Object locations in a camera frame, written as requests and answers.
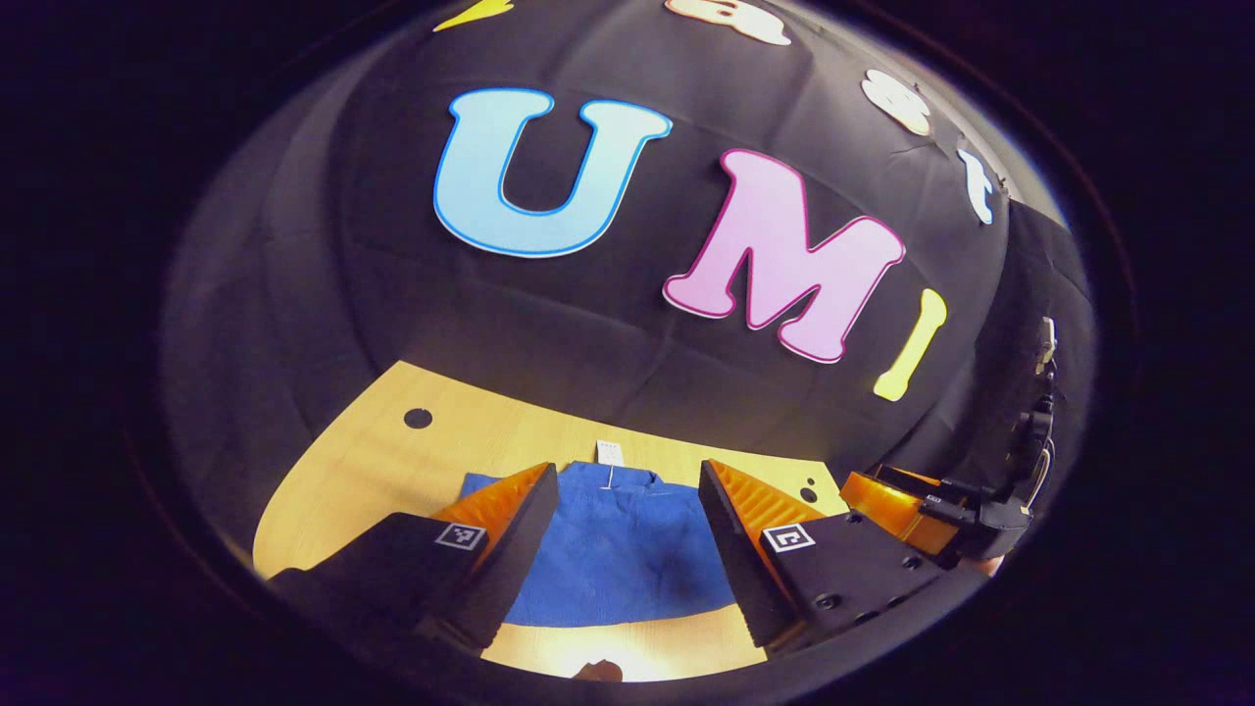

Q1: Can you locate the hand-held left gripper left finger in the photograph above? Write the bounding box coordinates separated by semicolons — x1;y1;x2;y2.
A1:
268;461;562;656

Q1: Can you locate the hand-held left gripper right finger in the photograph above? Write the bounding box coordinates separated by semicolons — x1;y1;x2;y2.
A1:
696;458;949;656

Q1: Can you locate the blue corduroy shirt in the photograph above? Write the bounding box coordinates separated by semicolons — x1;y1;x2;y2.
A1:
459;441;746;629

